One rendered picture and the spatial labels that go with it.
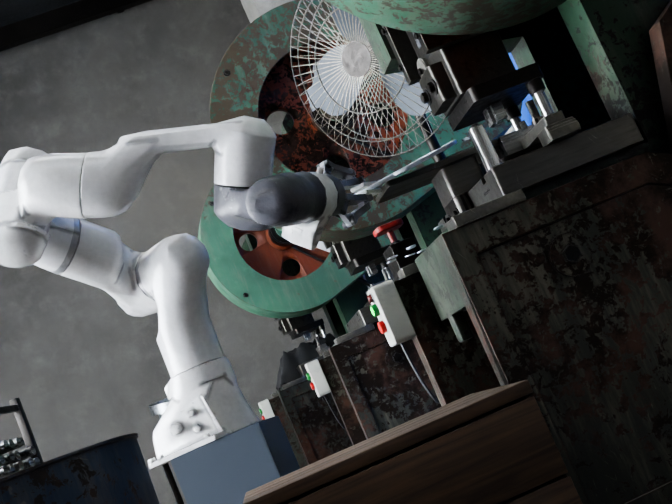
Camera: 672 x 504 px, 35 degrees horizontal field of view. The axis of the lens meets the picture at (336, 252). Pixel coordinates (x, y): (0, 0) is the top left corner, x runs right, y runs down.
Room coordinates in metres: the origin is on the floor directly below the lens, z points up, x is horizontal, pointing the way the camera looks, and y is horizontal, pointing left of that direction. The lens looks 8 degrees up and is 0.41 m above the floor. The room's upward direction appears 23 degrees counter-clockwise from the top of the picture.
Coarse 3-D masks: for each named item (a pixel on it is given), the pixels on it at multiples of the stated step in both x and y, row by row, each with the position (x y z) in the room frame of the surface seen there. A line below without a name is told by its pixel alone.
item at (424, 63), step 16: (496, 32) 2.11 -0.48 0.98; (416, 48) 2.21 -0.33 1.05; (448, 48) 2.09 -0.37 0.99; (464, 48) 2.09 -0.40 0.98; (480, 48) 2.10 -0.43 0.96; (496, 48) 2.10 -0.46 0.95; (432, 64) 2.10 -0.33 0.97; (448, 64) 2.09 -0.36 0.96; (464, 64) 2.09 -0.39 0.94; (480, 64) 2.10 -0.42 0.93; (496, 64) 2.10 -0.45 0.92; (512, 64) 2.11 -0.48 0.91; (432, 80) 2.11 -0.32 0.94; (448, 80) 2.11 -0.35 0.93; (464, 80) 2.09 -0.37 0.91; (480, 80) 2.09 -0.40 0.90; (432, 96) 2.15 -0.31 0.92; (448, 96) 2.10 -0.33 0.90; (448, 112) 2.20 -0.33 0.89
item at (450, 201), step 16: (496, 144) 2.09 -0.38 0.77; (448, 160) 2.07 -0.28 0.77; (464, 160) 2.10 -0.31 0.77; (480, 160) 2.19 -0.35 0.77; (400, 176) 2.05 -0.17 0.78; (416, 176) 2.06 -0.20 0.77; (432, 176) 2.13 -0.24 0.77; (448, 176) 2.09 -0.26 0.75; (464, 176) 2.10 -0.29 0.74; (480, 176) 2.10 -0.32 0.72; (384, 192) 2.09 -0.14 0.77; (400, 192) 2.16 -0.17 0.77; (448, 192) 2.11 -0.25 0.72; (464, 192) 2.09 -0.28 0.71; (448, 208) 2.15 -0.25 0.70; (464, 208) 2.09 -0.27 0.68
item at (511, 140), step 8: (528, 128) 2.10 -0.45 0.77; (504, 136) 2.09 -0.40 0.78; (512, 136) 2.10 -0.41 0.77; (520, 136) 2.10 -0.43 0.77; (504, 144) 2.09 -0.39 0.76; (512, 144) 2.09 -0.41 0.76; (520, 144) 2.10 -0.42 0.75; (496, 152) 2.14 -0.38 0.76; (504, 152) 2.10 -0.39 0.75; (512, 152) 2.09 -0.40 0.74
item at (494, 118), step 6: (498, 102) 2.15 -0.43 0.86; (486, 108) 2.15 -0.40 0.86; (492, 108) 2.15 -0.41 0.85; (498, 108) 2.15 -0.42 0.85; (486, 114) 2.17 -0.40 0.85; (492, 114) 2.16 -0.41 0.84; (498, 114) 2.15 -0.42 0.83; (504, 114) 2.15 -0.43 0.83; (486, 120) 2.18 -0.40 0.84; (492, 120) 2.15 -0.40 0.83; (498, 120) 2.15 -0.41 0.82; (492, 126) 2.18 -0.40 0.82
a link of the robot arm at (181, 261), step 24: (168, 240) 1.94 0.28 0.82; (192, 240) 1.95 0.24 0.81; (144, 264) 1.97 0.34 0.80; (168, 264) 1.93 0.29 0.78; (192, 264) 1.94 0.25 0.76; (144, 288) 1.99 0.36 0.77; (168, 288) 1.95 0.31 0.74; (192, 288) 1.96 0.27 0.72; (168, 312) 1.97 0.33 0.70; (192, 312) 1.98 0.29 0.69; (168, 336) 1.98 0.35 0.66; (192, 336) 1.98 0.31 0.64; (216, 336) 2.03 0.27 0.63; (168, 360) 2.00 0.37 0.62; (192, 360) 1.98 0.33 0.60
